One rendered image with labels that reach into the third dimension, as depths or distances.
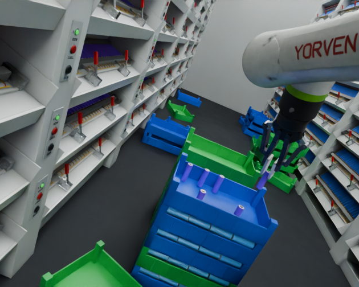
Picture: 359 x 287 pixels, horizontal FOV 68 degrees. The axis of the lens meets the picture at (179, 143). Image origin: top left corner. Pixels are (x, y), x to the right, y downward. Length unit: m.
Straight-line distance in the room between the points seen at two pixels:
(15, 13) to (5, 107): 0.16
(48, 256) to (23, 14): 0.71
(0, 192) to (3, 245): 0.19
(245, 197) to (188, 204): 0.27
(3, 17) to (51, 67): 0.15
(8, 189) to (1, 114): 0.19
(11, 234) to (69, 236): 0.27
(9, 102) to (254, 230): 0.63
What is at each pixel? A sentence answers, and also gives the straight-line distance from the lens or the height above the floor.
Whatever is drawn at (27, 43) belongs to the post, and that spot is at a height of 0.61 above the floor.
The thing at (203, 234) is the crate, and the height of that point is 0.28.
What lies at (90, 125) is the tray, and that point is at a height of 0.34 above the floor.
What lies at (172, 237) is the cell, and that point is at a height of 0.22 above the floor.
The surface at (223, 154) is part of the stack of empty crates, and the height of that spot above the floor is 0.34.
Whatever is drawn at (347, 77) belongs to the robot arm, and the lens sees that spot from 0.42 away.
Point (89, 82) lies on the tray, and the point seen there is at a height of 0.52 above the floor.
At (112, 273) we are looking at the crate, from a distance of 0.95.
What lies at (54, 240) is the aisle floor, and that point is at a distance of 1.02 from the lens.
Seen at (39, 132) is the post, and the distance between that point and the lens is 0.63.
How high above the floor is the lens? 0.74
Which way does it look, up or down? 21 degrees down
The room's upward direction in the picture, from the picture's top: 23 degrees clockwise
